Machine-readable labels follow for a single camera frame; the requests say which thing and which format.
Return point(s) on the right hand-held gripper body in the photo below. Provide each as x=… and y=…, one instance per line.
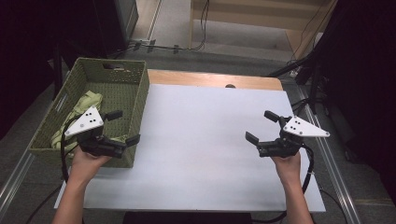
x=295, y=130

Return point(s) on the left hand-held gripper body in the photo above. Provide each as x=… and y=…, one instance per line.
x=90, y=122

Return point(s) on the green woven basket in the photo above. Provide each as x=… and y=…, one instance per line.
x=124, y=102

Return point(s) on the light green cloth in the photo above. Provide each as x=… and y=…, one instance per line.
x=85, y=102

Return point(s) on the person's right hand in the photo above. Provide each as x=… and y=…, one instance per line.
x=288, y=168

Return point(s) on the person's left hand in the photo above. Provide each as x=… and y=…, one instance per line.
x=85, y=165

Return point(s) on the white power strip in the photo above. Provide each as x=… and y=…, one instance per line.
x=294, y=74

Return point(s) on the black tripod stand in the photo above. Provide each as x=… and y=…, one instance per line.
x=313, y=81

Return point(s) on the white table mat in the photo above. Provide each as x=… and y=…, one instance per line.
x=199, y=146

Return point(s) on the wooden table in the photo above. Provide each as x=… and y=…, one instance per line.
x=193, y=78

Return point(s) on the dark monitor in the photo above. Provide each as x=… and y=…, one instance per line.
x=121, y=21

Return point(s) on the light wooden furniture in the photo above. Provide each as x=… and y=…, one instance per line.
x=249, y=15

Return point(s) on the metal floor rail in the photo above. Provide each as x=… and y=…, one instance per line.
x=14, y=182
x=334, y=168

